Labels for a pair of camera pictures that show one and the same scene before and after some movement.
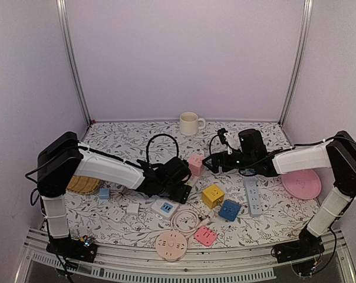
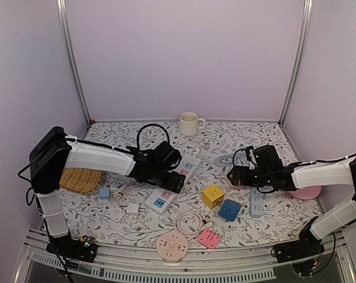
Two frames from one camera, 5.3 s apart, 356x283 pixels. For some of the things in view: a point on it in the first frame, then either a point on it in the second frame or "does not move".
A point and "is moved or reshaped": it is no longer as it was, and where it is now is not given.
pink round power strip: x=171 y=245 does not move
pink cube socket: x=195 y=162 to x=237 y=187
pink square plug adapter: x=205 y=236 is moved or reshaped
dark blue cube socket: x=229 y=210 does not move
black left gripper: x=184 y=196 to x=172 y=183
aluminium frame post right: x=308 y=10 does not move
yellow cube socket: x=212 y=196 does not move
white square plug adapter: x=115 y=213 does not move
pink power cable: x=183 y=232 is moved or reshaped
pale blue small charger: x=104 y=193 does not move
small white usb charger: x=132 y=209 does not move
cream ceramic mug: x=188 y=123 does not move
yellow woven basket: x=82 y=184 does not move
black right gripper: x=222 y=156 to x=245 y=180
